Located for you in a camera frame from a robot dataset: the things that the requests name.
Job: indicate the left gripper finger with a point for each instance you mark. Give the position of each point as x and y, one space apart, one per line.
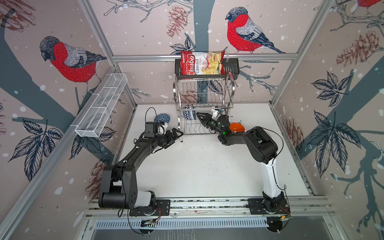
177 133
170 141

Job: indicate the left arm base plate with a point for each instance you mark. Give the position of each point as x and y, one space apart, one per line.
162 208

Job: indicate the stainless steel dish rack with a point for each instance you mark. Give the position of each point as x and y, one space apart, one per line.
202 94

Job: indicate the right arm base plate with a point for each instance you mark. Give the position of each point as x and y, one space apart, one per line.
259 206

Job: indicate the red cassava chips bag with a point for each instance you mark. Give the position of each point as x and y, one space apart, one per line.
202 63

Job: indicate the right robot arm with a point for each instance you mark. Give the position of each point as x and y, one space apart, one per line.
262 148

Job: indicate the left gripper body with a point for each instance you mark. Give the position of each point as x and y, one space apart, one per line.
164 139

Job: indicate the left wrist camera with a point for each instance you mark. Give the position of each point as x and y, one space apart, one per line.
152 129

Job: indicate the white wire mesh shelf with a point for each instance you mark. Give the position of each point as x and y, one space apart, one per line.
98 114

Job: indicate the red patterned bowl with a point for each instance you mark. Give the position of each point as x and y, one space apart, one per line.
187 115

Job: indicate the black wall basket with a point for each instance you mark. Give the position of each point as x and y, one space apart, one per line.
230 66

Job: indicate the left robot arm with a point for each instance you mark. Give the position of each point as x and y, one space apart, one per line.
119 188

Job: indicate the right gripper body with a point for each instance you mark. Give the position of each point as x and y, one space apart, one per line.
213 126

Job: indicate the aluminium front rail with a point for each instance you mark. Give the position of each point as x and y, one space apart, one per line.
239 207

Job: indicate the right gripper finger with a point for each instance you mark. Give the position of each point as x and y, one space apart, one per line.
203 116
205 122

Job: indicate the dark blue patterned bowl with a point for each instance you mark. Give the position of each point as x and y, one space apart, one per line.
162 118

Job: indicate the orange plastic bowl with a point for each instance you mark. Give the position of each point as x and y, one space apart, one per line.
237 127

